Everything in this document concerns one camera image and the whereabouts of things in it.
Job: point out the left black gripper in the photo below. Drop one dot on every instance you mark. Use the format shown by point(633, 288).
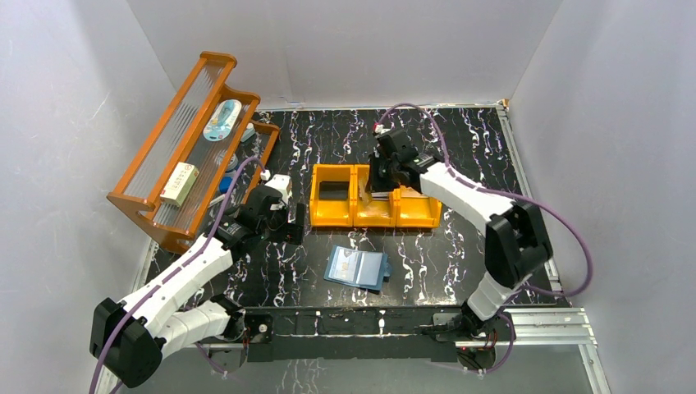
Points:
point(295, 224)

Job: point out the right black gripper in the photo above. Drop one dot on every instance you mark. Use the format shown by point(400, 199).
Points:
point(378, 173)

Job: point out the orange VIP credit card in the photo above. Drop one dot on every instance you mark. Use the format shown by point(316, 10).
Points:
point(366, 200)

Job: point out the white blue VIP card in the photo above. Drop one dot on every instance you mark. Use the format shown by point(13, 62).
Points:
point(344, 265)

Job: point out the yellow three-compartment bin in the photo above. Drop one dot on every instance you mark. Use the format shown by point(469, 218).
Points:
point(403, 207)

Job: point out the blue card holder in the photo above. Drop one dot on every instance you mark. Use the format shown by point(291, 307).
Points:
point(367, 270)

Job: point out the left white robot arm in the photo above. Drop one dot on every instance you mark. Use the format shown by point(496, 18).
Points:
point(131, 337)

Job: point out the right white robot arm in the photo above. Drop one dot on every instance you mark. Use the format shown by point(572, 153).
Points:
point(516, 242)

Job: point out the white pen on shelf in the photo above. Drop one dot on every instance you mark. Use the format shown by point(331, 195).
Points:
point(216, 200)

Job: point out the small grey blue item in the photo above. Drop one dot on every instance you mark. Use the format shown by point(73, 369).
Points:
point(248, 133)

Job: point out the orange wooden shelf rack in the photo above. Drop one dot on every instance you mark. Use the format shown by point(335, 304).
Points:
point(178, 137)

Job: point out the white red small box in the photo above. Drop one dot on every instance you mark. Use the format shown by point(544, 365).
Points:
point(179, 184)

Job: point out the light blue oval case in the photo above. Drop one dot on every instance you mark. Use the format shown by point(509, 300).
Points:
point(224, 117)

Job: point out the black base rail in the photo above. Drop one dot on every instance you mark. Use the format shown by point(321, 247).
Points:
point(363, 333)

